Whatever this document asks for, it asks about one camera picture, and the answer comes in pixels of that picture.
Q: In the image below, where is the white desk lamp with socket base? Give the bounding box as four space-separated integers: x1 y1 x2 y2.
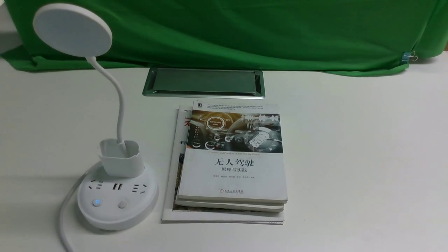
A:
33 3 159 231

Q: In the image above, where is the metal desk cable hatch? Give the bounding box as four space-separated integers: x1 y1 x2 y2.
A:
142 67 266 99

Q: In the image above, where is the white power cable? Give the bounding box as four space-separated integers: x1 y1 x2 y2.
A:
58 162 102 252

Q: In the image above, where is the blue binder clip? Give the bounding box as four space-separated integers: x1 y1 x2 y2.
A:
400 51 419 64

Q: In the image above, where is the green backdrop cloth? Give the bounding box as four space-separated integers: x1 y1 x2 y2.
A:
1 0 448 77

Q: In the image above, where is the middle white book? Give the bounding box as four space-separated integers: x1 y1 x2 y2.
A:
173 198 285 213

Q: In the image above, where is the bottom large thin book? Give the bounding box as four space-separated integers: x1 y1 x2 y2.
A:
161 106 285 225

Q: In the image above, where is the white book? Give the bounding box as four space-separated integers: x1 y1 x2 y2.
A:
177 100 288 204
173 198 285 213

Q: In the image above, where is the top white book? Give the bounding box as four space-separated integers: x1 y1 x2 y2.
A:
177 100 288 204

